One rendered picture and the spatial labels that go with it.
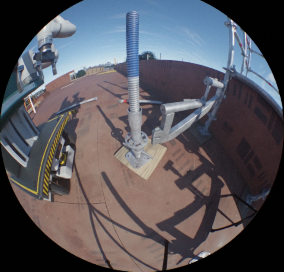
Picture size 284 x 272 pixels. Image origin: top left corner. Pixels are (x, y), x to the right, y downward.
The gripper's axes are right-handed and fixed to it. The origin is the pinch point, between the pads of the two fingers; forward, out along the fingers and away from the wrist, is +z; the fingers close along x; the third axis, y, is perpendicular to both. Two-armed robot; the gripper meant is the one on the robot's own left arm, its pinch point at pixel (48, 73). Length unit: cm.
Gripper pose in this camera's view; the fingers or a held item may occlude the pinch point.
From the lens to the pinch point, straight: 59.4
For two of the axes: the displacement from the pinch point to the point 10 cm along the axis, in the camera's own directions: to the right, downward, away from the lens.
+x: -3.0, -6.7, 6.8
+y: 9.5, -2.1, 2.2
